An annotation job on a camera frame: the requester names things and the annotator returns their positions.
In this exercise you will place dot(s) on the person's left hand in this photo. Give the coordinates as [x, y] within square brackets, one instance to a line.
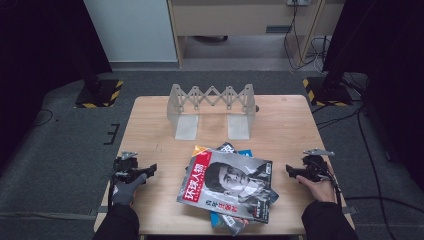
[123, 193]

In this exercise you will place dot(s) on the white power strip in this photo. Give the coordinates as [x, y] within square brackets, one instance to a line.
[298, 2]

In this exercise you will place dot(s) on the grey tape piece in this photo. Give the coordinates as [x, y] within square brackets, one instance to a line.
[100, 210]
[352, 210]

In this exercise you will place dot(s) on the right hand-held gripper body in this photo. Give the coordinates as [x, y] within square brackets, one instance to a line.
[318, 168]

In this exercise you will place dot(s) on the thick blue book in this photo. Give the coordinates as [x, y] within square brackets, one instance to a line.
[246, 153]

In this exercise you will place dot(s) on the light wooden cabinet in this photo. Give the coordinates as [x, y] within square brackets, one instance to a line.
[233, 16]

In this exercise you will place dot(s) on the person's right hand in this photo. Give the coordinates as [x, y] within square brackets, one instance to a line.
[321, 191]

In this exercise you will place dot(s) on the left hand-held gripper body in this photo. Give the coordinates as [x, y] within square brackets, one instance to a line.
[125, 168]

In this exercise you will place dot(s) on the black curtain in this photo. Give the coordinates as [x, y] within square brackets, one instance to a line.
[393, 50]
[40, 50]

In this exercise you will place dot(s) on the white panel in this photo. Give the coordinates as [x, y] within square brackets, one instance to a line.
[133, 30]

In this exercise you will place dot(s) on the orange-cornered magazine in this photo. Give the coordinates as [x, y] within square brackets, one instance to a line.
[199, 150]

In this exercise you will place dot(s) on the grey portrait magazine red band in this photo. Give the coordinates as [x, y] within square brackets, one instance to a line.
[233, 186]

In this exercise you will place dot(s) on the dark magazine white lettering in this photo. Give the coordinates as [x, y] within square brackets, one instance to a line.
[228, 148]

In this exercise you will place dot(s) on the black yellow-striped stand base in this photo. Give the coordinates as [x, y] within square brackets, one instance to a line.
[103, 95]
[328, 95]

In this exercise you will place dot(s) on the grey expandable metal book rack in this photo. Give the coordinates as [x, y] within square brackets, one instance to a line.
[186, 126]

